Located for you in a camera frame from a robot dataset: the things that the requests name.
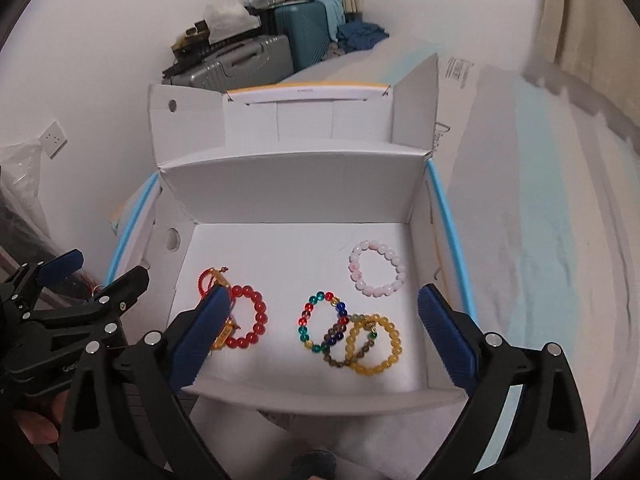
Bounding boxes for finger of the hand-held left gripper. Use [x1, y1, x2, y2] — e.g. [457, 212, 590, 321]
[0, 249, 84, 312]
[27, 266, 151, 324]

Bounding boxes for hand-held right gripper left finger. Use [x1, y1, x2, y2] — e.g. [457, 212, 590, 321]
[60, 285, 233, 480]

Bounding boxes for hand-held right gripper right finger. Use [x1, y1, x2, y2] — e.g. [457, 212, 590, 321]
[417, 284, 594, 480]

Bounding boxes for yellow bead bracelet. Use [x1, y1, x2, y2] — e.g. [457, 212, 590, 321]
[343, 313, 404, 377]

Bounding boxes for red bead bracelet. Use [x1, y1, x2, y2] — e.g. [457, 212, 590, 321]
[220, 284, 269, 350]

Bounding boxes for multicolour bead bracelet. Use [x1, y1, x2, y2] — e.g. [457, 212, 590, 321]
[298, 289, 350, 354]

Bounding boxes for white pink bead bracelet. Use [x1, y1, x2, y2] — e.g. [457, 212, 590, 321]
[348, 239, 409, 300]

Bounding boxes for brown bead bracelet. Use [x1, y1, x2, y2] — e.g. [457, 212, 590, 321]
[322, 313, 379, 369]

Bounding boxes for white and blue cardboard box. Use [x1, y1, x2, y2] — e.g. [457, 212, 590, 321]
[106, 52, 482, 419]

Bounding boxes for person's left hand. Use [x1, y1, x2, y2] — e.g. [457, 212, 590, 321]
[12, 394, 67, 447]

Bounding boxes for clear plastic bag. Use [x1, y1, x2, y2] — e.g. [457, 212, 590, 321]
[0, 142, 57, 272]

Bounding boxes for striped bed sheet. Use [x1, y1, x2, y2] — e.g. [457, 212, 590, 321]
[280, 35, 640, 480]

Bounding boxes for grey suitcase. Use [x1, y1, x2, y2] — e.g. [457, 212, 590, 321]
[161, 35, 296, 89]

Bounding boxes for black and gold box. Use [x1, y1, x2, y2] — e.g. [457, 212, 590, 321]
[169, 19, 212, 62]

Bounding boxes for white plastic bag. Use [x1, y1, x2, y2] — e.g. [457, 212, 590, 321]
[203, 0, 264, 44]

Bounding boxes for teal suitcase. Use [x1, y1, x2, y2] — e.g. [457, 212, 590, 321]
[271, 0, 346, 74]

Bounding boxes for dark blue cloth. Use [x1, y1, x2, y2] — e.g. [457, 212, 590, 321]
[335, 20, 391, 56]

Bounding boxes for white wall socket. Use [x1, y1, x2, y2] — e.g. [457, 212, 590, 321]
[38, 120, 67, 159]

